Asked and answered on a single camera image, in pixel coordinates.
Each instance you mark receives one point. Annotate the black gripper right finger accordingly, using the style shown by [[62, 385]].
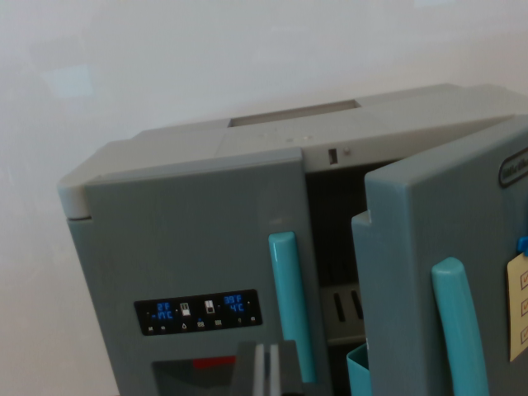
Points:
[[284, 371]]

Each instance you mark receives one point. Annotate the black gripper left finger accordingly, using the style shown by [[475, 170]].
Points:
[[247, 371]]

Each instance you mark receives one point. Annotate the teal door bin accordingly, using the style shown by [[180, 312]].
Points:
[[358, 373]]

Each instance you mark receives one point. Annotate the grey slotted fridge shelf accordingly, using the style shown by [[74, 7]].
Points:
[[342, 317]]

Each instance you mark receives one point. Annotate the grey toy fridge cabinet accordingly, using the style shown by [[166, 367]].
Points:
[[268, 136]]

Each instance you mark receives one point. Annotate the red dispenser lever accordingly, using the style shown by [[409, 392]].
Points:
[[214, 362]]

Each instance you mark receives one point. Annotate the black temperature display panel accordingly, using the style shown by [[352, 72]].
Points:
[[198, 311]]

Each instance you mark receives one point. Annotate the cream shopping list card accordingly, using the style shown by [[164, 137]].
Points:
[[519, 309]]

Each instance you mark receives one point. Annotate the blue clip magnet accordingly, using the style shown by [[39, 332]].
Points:
[[523, 244]]

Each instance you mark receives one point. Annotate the oval brand logo sticker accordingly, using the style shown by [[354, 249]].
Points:
[[515, 169]]

